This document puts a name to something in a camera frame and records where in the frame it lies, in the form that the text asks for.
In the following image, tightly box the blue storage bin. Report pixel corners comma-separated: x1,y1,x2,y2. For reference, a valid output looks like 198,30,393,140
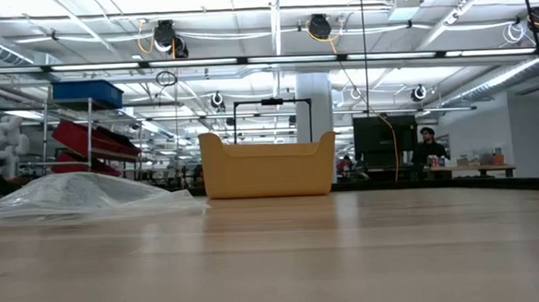
52,78,125,113

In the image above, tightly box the black monitor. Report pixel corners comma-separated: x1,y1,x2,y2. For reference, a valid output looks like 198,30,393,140
352,113,422,171

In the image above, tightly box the hanging yellow cable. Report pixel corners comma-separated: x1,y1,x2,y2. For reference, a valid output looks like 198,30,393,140
306,17,401,187

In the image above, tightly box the silver ventilation duct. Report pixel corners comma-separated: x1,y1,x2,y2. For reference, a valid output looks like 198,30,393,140
430,55,539,109

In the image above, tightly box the metal shelf rack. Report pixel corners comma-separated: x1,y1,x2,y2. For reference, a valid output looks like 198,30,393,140
16,76,189,196

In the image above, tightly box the long ceiling light strip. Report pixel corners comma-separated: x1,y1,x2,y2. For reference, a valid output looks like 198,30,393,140
0,38,539,83

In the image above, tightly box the wooden side table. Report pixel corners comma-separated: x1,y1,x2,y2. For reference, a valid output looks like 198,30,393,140
429,162,517,182

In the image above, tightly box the red storage bin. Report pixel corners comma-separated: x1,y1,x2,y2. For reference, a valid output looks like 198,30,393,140
50,115,141,162
50,148,123,181

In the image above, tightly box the white robot figure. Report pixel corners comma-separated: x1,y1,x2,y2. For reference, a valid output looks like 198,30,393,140
0,114,31,180

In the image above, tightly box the yellow plastic bin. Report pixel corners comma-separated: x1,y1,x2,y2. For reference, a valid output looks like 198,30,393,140
198,126,341,201

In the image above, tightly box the person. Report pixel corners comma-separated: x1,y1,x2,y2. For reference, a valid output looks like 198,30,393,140
411,125,449,167

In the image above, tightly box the black camera gantry frame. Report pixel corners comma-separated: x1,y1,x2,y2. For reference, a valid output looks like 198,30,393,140
232,95,316,147

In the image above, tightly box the white round column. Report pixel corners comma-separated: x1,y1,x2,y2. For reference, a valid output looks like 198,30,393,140
293,71,336,144

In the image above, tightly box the clear plastic bag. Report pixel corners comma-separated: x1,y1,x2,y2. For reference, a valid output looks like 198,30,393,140
0,164,210,227

